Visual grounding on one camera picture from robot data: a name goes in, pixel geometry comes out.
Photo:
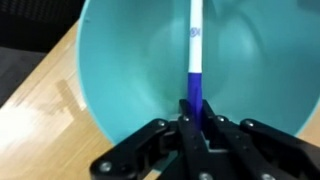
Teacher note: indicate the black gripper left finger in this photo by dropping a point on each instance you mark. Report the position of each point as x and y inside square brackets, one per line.
[150, 150]

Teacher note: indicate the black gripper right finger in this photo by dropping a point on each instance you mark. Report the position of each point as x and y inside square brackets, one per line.
[260, 150]

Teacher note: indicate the white pen with blue cap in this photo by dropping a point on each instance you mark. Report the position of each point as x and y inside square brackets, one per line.
[196, 50]

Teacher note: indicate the teal plastic bowl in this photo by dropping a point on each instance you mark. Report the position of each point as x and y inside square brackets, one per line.
[133, 66]

